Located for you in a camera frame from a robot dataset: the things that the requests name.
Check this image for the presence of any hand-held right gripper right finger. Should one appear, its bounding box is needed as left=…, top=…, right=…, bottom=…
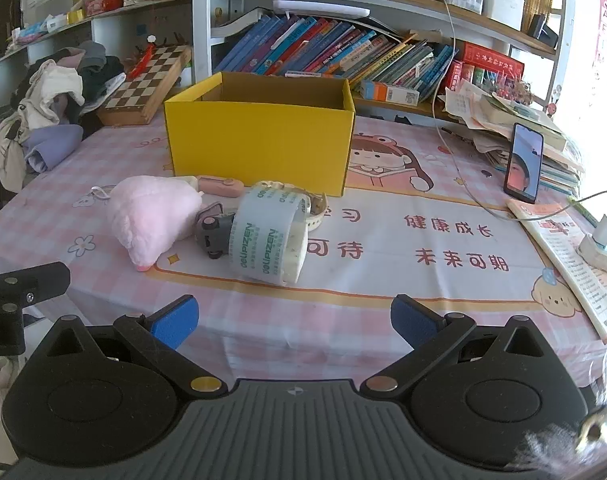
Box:
left=359, top=295, right=564, bottom=394

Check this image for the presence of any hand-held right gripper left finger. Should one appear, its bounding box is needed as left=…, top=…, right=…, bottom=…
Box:
left=33, top=296, right=228, bottom=397

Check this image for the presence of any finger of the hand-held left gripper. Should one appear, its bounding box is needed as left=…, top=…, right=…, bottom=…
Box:
left=0, top=261, right=71, bottom=307

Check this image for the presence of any small grey gadget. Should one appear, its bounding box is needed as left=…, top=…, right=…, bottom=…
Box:
left=194, top=202, right=235, bottom=259

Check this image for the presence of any pink plush toy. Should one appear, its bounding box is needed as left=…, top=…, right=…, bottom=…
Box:
left=92, top=175, right=203, bottom=272

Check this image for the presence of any clear packing tape roll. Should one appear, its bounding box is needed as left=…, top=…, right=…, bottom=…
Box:
left=228, top=186, right=311, bottom=285

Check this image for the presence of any cream wristwatch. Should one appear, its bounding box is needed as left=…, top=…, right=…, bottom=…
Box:
left=256, top=180, right=329, bottom=232

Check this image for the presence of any yellow cardboard box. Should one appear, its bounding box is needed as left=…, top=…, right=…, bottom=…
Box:
left=164, top=71, right=355, bottom=197

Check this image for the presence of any pink checkered printed tablecloth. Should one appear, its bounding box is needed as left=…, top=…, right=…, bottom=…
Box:
left=0, top=115, right=607, bottom=391

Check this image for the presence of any lilac garment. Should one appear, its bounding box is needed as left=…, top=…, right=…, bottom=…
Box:
left=23, top=124, right=84, bottom=173

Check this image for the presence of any pile of clothes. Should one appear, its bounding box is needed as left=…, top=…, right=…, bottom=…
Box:
left=0, top=59, right=85, bottom=193

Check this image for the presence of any open booklet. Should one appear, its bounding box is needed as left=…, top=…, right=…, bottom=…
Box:
left=507, top=199, right=607, bottom=345

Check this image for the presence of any upright black smartphone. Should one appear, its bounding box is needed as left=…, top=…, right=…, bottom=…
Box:
left=504, top=123, right=543, bottom=205

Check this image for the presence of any dark clothes pile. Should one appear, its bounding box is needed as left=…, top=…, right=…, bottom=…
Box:
left=53, top=40, right=129, bottom=136

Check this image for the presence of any white power strip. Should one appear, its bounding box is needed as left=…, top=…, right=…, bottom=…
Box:
left=577, top=232, right=607, bottom=267

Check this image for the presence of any wooden chessboard box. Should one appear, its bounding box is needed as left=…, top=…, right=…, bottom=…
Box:
left=97, top=45, right=192, bottom=126

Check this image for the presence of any orange white medicine box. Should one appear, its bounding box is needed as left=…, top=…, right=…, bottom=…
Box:
left=359, top=81, right=422, bottom=107

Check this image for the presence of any stack of papers and books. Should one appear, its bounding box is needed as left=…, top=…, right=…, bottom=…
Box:
left=443, top=82, right=584, bottom=197

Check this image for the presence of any pink dried flower bunch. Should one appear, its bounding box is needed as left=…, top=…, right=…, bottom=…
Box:
left=493, top=77, right=534, bottom=106

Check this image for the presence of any thick red book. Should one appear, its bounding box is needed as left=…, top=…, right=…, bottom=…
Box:
left=446, top=41, right=525, bottom=95

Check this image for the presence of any row of leaning books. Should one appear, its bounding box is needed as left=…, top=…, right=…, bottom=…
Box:
left=213, top=12, right=457, bottom=106

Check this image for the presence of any white metal bookshelf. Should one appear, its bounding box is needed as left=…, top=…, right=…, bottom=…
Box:
left=192, top=0, right=571, bottom=123

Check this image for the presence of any white lamp bar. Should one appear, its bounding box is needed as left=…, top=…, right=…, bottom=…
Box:
left=272, top=1, right=371, bottom=19

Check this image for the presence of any white charging cable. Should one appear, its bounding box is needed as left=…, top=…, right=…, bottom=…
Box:
left=423, top=0, right=517, bottom=218

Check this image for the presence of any white wall shelf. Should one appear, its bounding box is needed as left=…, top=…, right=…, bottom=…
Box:
left=0, top=0, right=194, bottom=111

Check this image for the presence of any thin white cable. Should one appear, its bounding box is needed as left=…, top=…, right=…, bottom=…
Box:
left=568, top=190, right=607, bottom=221

